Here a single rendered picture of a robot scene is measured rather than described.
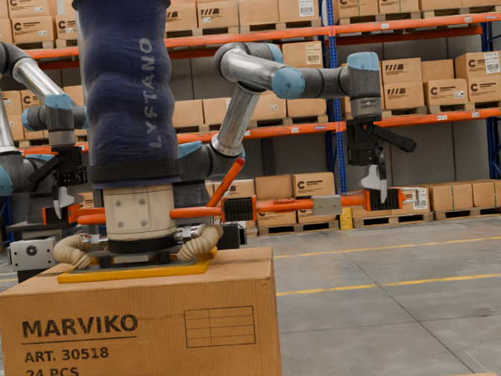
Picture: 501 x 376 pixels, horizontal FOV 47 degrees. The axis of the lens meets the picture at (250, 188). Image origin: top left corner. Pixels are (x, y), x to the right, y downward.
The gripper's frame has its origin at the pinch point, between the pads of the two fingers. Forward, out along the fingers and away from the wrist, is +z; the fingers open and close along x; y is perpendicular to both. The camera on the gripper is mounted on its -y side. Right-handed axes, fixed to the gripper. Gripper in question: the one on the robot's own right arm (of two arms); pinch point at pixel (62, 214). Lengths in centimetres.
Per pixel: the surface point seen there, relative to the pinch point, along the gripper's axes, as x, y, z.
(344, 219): 687, 154, 90
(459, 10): 709, 351, -203
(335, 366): 148, 87, 108
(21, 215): 789, -378, 47
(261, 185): 740, 35, 31
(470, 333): 188, 174, 108
